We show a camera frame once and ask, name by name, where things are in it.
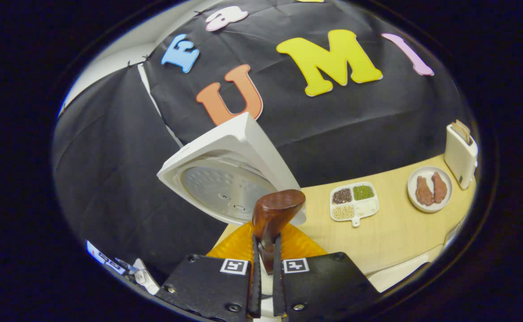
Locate white rice cooker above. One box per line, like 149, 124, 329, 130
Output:
157, 112, 307, 319

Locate white round plate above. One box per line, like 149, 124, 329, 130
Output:
407, 166, 453, 213

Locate white toaster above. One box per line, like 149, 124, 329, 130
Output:
444, 123, 479, 190

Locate brown wooden spoon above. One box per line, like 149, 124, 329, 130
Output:
252, 189, 306, 274

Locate black backdrop cloth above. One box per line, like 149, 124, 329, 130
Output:
51, 0, 476, 287

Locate brown meat piece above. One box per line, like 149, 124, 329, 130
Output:
416, 176, 435, 206
431, 172, 448, 204

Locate white divided grain dish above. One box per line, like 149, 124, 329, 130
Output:
330, 182, 380, 228

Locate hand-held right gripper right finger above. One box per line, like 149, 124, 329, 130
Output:
272, 221, 381, 321

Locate toasted bread slices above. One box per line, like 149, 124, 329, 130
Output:
451, 119, 472, 144

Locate white plastic object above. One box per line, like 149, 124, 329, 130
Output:
132, 258, 160, 296

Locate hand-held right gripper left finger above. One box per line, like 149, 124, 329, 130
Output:
161, 221, 262, 321

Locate blue white printed strip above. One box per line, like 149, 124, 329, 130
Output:
86, 240, 128, 276

